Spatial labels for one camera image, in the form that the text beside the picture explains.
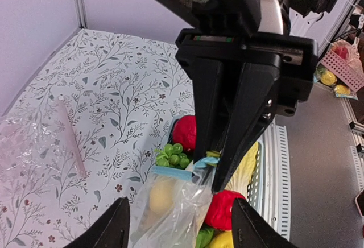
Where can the pink perforated basket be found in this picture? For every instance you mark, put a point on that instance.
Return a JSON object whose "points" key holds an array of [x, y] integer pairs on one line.
{"points": [[342, 70]]}

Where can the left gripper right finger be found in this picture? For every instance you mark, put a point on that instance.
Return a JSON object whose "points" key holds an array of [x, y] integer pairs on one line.
{"points": [[250, 230]]}

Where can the front aluminium rail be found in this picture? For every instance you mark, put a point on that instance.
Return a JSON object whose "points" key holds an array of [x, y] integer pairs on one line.
{"points": [[276, 208]]}

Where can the napa cabbage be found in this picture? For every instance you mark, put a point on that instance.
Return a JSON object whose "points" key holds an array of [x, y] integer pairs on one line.
{"points": [[241, 178]]}

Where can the yellow lemon back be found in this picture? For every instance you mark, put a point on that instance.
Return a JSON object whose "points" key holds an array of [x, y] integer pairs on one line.
{"points": [[162, 196]]}

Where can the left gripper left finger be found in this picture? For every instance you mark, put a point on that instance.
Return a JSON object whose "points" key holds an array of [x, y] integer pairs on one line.
{"points": [[111, 230]]}

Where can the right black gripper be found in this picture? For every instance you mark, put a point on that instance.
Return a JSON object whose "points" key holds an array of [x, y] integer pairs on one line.
{"points": [[242, 60]]}

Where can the pink zipper clear bag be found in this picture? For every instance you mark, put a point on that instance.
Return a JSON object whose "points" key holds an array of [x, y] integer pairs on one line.
{"points": [[29, 141]]}

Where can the left aluminium frame post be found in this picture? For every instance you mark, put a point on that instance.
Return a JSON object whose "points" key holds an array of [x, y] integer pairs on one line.
{"points": [[81, 13]]}

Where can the blue zipper clear bag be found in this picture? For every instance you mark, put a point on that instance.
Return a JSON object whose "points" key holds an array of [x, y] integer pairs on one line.
{"points": [[179, 227]]}

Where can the smartphone on floor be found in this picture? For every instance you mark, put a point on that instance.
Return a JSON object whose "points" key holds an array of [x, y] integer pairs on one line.
{"points": [[359, 202]]}

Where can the light blue plastic basket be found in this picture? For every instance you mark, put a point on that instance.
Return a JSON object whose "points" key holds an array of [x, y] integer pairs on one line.
{"points": [[255, 189]]}

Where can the red bell pepper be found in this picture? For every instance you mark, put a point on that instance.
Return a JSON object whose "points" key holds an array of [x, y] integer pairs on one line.
{"points": [[219, 214]]}

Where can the green grapes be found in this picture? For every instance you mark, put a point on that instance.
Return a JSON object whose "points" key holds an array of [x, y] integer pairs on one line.
{"points": [[172, 156]]}

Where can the green bell pepper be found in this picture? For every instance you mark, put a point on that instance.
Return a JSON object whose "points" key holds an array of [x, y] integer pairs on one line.
{"points": [[204, 237]]}

